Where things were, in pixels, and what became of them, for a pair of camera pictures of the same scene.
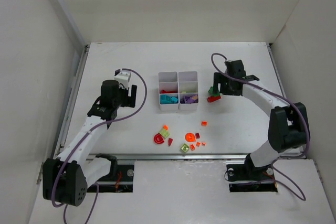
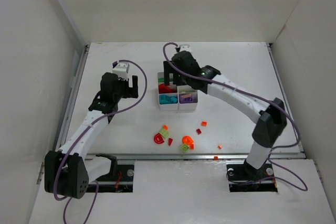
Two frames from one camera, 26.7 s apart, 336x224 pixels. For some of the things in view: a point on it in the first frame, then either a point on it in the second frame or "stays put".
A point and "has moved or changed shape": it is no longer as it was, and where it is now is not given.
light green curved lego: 165,133 stays put
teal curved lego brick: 165,99 stays put
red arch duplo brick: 163,91 has moved or changed shape
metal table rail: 168,156 stays put
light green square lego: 185,147 stays put
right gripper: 217,83 to 175,70
